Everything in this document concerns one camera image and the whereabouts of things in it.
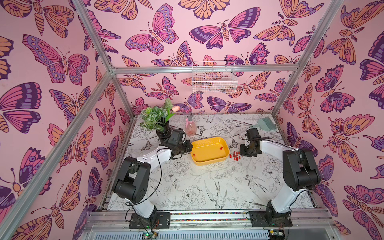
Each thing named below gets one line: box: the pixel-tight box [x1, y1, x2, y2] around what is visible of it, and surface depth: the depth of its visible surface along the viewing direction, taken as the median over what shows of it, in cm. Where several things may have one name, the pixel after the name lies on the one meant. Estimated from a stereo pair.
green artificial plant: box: [140, 98, 180, 132], surface depth 87 cm
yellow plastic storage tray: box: [190, 137, 230, 166], surface depth 100 cm
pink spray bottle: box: [185, 115, 196, 137], surface depth 110 cm
